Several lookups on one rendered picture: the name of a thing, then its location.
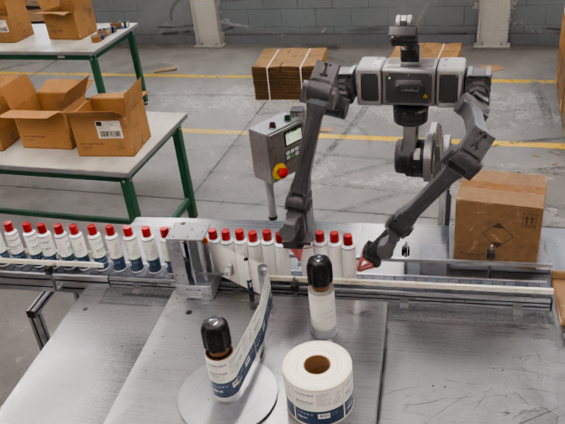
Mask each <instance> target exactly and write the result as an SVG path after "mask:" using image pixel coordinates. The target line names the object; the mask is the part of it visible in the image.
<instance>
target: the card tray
mask: <svg viewBox="0 0 565 424"><path fill-rule="evenodd" d="M551 281H552V287H553V289H554V296H555V300H556V305H557V312H558V316H559V320H560V325H561V326H565V271H562V270H552V276H551Z"/></svg>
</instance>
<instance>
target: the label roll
mask: <svg viewBox="0 0 565 424"><path fill-rule="evenodd" d="M282 372H283V378H284V385H285V391H286V398H287V404H288V410H289V412H290V413H291V415H292V416H293V417H294V418H295V419H296V420H297V421H299V422H301V423H303V424H336V423H337V422H339V421H342V420H343V419H344V418H346V417H347V416H348V415H349V413H350V412H351V410H352V407H353V405H354V389H353V375H352V361H351V357H350V355H349V353H348V352H347V351H346V350H345V349H344V348H343V347H341V346H339V345H337V344H335V343H333V342H327V341H311V342H305V343H302V344H300V345H298V346H296V347H295V348H293V349H292V350H291V351H290V352H289V353H288V354H287V355H286V357H285V358H284V360H283V363H282Z"/></svg>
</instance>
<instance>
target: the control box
mask: <svg viewBox="0 0 565 424"><path fill-rule="evenodd" d="M285 114H289V113H286V112H282V113H280V114H278V115H276V116H273V117H271V118H270V119H267V120H265V121H263V122H261V123H259V124H257V125H254V126H252V127H250V128H249V129H248V130H249V136H250V143H251V154H252V161H253V167H254V173H255V177H256V178H260V179H261V180H263V181H265V182H268V183H270V184H274V183H276V182H277V181H279V180H281V179H282V178H280V177H279V176H278V174H277V171H278V169H279V168H282V167H285V168H287V169H288V175H290V174H292V173H294V172H296V167H297V163H298V156H296V157H294V158H293V159H291V160H289V161H287V162H286V156H285V151H287V150H289V149H291V148H293V147H295V146H297V145H299V144H301V141H302V140H299V141H297V142H295V143H293V144H292V145H290V146H287V147H285V141H284V133H283V132H285V131H287V130H290V129H292V128H293V127H295V126H297V125H300V124H301V125H302V134H303V132H304V127H303V121H302V120H301V119H300V118H299V117H295V118H291V119H292V121H291V122H284V115H285ZM289 115H290V114H289ZM271 121H274V122H275V123H276V127H277V128H276V129H275V130H269V123H270V122H271Z"/></svg>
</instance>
